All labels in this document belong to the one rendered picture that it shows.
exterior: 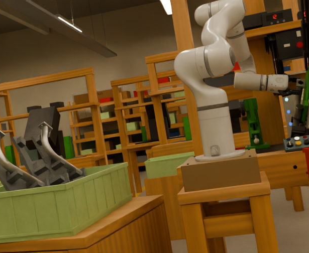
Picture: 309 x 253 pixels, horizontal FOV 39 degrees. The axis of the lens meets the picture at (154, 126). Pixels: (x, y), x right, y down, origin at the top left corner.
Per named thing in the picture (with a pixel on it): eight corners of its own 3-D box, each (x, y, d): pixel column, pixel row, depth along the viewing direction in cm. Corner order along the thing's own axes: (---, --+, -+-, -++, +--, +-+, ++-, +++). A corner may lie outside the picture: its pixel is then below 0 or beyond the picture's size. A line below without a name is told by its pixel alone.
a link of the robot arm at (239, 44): (228, 27, 223) (243, 80, 236) (225, 38, 210) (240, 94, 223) (245, 22, 220) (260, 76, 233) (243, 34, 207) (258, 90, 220)
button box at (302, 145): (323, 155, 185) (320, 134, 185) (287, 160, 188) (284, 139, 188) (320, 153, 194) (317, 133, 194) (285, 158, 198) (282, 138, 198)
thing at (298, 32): (312, 53, 231) (307, 25, 231) (279, 59, 235) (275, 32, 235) (309, 56, 243) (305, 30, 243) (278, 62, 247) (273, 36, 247)
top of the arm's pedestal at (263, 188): (271, 194, 148) (269, 182, 148) (178, 205, 154) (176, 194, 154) (266, 180, 179) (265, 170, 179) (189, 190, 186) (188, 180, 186)
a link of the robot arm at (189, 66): (223, 107, 158) (213, 41, 158) (176, 114, 166) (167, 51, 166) (232, 105, 169) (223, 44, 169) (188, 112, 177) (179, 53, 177)
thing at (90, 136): (188, 165, 1147) (174, 82, 1149) (78, 181, 1193) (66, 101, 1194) (189, 163, 1201) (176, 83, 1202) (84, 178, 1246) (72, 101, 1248)
